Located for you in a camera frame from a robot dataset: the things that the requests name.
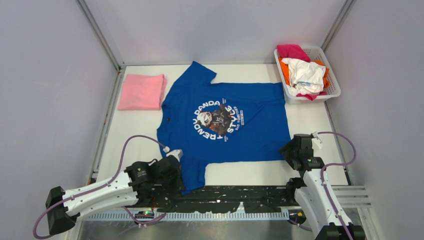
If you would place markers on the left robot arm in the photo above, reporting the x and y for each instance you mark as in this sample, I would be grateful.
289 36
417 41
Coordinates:
132 186

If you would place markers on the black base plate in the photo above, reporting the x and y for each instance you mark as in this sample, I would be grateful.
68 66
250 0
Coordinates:
221 199

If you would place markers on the white t shirt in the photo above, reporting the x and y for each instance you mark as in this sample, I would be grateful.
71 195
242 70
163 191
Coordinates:
304 90

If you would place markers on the folded pink t shirt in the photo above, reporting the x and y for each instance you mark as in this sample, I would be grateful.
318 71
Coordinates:
142 92

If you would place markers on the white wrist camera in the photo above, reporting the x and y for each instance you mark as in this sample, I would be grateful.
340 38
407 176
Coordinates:
317 143
177 153

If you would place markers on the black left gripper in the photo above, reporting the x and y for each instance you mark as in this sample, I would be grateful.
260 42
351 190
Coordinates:
177 185

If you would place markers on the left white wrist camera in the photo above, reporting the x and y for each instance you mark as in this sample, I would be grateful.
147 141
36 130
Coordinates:
177 153

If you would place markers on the magenta t shirt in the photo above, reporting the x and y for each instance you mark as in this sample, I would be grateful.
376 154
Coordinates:
296 52

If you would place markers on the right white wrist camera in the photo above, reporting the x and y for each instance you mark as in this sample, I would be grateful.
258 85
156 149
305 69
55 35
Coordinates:
317 143

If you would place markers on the blue printed t shirt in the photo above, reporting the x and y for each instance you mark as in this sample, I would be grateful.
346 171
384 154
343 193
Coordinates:
215 123

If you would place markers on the white plastic basket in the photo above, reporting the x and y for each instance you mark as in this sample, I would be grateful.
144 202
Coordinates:
315 53

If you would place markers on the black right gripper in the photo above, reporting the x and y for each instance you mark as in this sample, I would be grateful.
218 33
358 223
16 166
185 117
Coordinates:
286 150

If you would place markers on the white slotted cable duct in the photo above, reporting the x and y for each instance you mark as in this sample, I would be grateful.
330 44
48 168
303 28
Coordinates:
239 215

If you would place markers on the orange t shirt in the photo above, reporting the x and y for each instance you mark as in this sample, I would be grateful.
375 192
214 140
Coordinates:
296 71

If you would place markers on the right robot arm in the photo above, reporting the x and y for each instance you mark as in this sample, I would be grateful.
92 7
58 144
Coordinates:
313 192

